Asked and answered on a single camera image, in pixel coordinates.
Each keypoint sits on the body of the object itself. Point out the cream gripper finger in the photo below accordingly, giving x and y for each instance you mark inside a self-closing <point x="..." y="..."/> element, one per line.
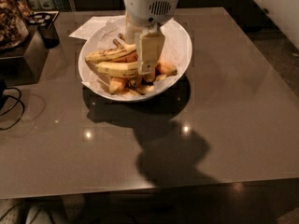
<point x="149" y="48"/>
<point x="133" y="29"/>

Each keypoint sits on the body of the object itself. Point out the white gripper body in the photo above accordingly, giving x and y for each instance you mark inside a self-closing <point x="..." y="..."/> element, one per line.
<point x="146" y="6"/>

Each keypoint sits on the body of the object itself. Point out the yellow banana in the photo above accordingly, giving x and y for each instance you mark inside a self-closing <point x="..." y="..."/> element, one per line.
<point x="118" y="69"/>
<point x="110" y="54"/>

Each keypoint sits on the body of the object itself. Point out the small orange banana right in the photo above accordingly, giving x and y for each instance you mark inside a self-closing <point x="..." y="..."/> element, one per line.
<point x="166" y="68"/>

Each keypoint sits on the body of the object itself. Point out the small orange banana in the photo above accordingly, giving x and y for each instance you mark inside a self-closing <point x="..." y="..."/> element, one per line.
<point x="117" y="84"/>
<point x="166" y="68"/>

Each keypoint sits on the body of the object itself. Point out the small banana centre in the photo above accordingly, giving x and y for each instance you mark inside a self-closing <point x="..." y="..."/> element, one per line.
<point x="150" y="77"/>

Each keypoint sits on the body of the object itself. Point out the white bowl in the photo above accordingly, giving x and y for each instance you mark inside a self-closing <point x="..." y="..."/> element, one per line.
<point x="180" y="52"/>

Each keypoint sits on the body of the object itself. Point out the small orange banana left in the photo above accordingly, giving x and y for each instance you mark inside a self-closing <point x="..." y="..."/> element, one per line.
<point x="117" y="84"/>

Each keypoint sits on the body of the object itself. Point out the white paper sheet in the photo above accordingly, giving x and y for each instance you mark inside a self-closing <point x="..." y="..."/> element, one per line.
<point x="103" y="25"/>

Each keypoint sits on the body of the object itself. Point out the black cup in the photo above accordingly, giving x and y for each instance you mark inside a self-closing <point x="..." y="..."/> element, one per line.
<point x="49" y="35"/>

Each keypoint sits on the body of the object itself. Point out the dark box stand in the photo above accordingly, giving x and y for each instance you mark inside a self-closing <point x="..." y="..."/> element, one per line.
<point x="24" y="64"/>

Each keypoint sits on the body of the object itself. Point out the black wire holder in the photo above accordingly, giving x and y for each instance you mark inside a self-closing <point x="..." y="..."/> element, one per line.
<point x="43" y="19"/>

